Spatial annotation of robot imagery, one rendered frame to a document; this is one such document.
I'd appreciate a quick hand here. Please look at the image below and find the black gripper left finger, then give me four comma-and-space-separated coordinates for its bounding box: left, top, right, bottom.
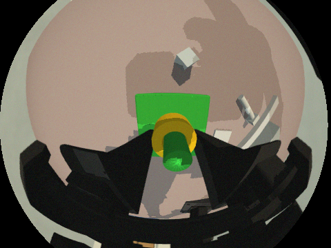
60, 130, 154, 214

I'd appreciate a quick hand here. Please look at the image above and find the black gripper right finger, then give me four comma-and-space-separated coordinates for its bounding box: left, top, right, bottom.
194, 129, 281, 210

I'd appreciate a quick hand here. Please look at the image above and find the yellow round nut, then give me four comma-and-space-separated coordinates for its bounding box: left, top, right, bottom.
152, 113, 197, 158

